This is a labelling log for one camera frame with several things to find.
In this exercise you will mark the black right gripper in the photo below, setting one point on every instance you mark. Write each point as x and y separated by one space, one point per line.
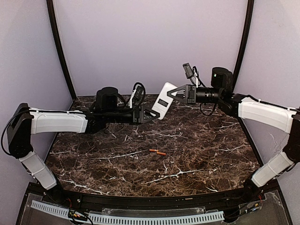
191 94

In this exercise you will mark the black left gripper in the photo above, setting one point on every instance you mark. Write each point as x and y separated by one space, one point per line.
137 115

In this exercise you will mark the white red remote control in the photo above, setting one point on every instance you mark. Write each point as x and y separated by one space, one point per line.
163 101

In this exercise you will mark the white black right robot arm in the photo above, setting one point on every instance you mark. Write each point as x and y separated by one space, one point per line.
247 108

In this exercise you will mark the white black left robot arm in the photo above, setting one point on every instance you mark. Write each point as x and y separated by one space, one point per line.
109 107

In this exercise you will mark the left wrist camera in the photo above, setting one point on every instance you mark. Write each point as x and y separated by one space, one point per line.
139 93

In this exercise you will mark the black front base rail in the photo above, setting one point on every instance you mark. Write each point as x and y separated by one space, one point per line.
226 200

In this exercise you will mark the black right frame post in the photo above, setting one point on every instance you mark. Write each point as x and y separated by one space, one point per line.
244 38

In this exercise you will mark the black frame post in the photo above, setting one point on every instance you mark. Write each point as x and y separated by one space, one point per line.
59 49
244 38

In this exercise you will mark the white slotted cable duct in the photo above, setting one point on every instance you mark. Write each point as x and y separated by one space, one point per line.
130 217

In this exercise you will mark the black left frame post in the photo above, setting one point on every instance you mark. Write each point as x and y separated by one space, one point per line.
59 49

